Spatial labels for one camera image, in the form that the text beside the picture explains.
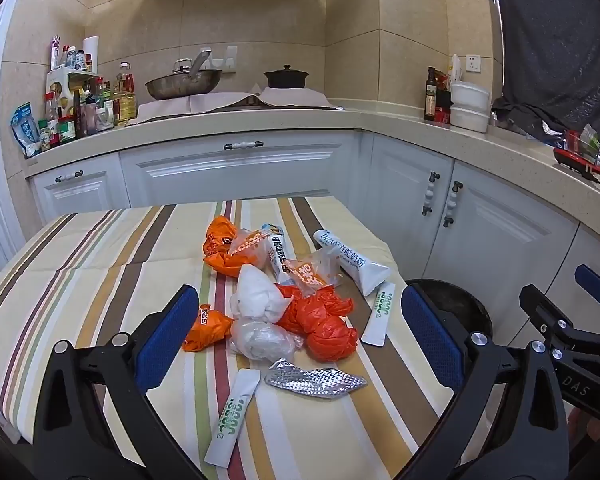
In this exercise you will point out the white wall switch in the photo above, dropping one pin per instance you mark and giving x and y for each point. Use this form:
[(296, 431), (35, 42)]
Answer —
[(231, 59)]

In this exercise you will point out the black round bin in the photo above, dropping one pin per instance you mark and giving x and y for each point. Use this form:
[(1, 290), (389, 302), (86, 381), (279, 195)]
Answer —
[(460, 305)]

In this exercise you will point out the white paper bag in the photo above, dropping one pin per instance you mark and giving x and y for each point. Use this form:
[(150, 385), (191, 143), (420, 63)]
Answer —
[(455, 67)]

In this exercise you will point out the white pouch with blue print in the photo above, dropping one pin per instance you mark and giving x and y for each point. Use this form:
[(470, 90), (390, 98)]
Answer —
[(360, 267)]

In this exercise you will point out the beige stove cover cloth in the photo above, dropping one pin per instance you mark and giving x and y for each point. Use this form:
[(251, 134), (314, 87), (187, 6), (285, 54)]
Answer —
[(292, 96), (200, 102)]

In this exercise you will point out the black lidded pot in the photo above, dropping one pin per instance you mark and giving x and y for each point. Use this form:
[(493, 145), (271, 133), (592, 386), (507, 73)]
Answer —
[(286, 79)]

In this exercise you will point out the blue and white bag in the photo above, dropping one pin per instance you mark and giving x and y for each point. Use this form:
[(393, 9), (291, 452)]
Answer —
[(25, 130)]

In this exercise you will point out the clear plastic bag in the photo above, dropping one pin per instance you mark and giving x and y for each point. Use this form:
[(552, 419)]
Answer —
[(260, 341)]

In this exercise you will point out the white stick sachet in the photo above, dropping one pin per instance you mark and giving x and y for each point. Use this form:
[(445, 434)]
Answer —
[(230, 415), (380, 317)]

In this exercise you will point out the white and blue packet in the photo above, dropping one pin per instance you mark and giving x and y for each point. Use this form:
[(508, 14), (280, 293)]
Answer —
[(277, 256)]

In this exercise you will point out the dark cloth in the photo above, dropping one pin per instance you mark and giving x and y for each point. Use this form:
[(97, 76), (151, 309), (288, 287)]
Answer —
[(560, 35)]

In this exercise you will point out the white wall socket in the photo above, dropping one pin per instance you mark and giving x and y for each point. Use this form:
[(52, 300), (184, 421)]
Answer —
[(474, 63)]

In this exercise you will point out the dark olive oil bottle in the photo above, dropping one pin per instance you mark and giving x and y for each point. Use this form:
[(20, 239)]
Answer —
[(430, 97)]

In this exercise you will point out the paper towel roll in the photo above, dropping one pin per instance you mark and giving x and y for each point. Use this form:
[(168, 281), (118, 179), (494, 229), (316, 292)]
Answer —
[(91, 52)]

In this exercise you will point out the yellow cooking oil bottle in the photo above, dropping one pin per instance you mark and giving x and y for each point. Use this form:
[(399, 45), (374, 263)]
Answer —
[(126, 100)]

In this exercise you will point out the cluster of condiment bottles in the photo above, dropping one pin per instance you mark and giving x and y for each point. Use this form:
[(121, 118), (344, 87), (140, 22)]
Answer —
[(80, 115)]

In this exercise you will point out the white spice rack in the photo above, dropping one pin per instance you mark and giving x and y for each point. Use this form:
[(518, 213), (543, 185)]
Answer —
[(62, 82)]

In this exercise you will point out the clear bag with orange print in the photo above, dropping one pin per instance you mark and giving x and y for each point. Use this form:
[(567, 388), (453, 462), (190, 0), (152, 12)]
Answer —
[(250, 249), (305, 275)]

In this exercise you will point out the red box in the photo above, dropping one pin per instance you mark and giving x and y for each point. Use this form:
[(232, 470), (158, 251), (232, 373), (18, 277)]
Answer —
[(443, 107)]

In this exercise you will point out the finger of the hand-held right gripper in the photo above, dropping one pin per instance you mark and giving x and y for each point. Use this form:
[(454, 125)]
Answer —
[(542, 305), (596, 284)]

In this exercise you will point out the white kitchen cabinet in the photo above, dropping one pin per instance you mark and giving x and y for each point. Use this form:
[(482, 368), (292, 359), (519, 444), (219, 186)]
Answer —
[(280, 172)]

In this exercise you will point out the silver foil wrapper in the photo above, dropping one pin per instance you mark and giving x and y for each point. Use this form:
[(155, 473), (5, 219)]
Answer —
[(320, 385)]

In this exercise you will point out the striped tablecloth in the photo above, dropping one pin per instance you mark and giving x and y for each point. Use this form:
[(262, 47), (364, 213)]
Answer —
[(105, 260)]

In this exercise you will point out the steel wok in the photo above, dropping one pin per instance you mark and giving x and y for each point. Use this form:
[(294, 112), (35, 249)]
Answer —
[(180, 86)]

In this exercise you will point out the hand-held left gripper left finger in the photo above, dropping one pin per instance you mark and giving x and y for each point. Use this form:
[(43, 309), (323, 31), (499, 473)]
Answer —
[(167, 335)]

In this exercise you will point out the small orange plastic bag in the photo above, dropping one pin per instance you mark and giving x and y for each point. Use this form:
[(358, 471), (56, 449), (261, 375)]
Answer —
[(205, 330)]

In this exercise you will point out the white plastic bag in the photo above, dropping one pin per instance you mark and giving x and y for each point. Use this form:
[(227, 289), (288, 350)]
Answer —
[(257, 295)]

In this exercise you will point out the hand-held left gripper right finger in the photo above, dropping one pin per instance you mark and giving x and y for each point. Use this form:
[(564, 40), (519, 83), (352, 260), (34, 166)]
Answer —
[(430, 342)]

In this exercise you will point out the large orange plastic bag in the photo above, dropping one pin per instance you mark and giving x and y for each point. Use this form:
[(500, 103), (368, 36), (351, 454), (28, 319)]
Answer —
[(325, 327)]

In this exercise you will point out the silver kettle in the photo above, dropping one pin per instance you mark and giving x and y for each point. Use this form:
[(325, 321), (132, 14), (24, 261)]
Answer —
[(182, 66)]

